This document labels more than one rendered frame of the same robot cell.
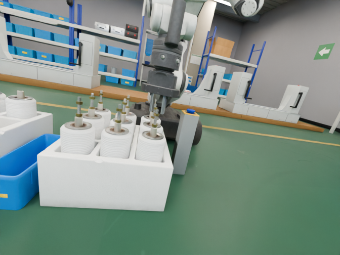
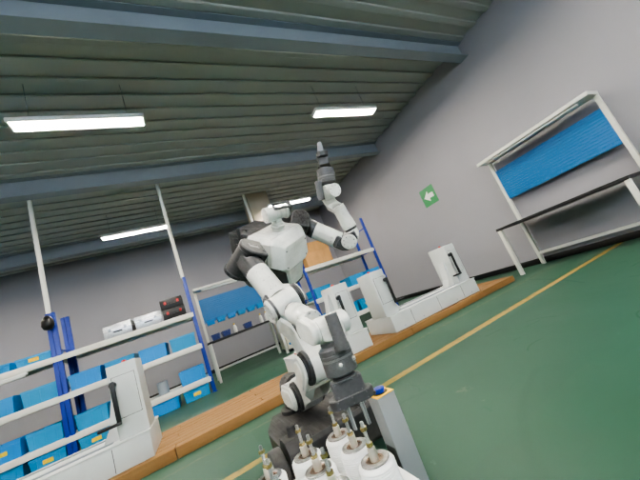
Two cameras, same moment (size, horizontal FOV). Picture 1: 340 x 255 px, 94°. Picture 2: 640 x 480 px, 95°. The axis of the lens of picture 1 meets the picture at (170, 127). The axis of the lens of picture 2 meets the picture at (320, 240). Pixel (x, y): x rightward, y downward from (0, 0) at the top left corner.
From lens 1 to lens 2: 0.43 m
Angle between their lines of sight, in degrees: 32
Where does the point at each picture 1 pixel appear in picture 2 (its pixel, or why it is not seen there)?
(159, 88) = (352, 397)
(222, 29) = not seen: hidden behind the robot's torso
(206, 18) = not seen: hidden behind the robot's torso
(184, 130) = (390, 421)
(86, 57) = (130, 402)
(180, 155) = (410, 462)
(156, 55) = (333, 368)
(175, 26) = (340, 334)
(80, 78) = (127, 449)
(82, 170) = not seen: outside the picture
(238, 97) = (388, 308)
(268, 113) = (439, 301)
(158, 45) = (330, 357)
